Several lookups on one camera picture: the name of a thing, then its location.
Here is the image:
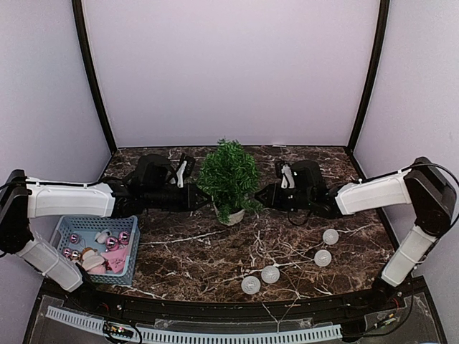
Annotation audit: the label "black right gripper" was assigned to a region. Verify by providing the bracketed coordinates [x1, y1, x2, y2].
[255, 183, 313, 212]

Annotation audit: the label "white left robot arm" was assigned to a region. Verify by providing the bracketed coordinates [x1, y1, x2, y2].
[1, 154, 212, 312]

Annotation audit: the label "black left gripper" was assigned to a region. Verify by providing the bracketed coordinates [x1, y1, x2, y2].
[143, 183, 212, 212]

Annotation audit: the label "white perforated cable tray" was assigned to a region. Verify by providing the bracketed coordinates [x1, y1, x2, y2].
[45, 306, 342, 343]

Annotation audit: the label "pink bauble ornaments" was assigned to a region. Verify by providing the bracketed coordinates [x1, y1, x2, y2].
[61, 229, 132, 274]

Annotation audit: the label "small green christmas tree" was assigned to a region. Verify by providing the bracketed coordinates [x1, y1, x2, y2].
[197, 138, 262, 226]

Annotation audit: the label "white ball string lights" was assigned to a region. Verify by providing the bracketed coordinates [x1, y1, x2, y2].
[240, 208, 341, 323]

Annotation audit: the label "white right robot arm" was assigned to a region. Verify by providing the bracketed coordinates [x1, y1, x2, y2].
[255, 156, 458, 311]

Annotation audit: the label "light blue plastic basket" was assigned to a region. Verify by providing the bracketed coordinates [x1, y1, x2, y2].
[52, 216, 140, 286]

